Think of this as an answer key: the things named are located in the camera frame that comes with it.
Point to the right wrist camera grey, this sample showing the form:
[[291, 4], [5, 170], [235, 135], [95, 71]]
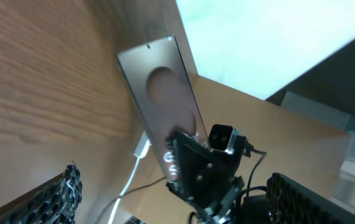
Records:
[[222, 138]]

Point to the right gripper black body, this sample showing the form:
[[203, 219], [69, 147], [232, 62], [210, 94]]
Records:
[[206, 179]]

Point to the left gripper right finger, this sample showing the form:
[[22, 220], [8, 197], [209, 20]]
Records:
[[291, 202]]

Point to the white power strip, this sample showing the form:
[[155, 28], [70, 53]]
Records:
[[142, 146]]

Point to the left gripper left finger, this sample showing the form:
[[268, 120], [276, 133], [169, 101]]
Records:
[[53, 202]]

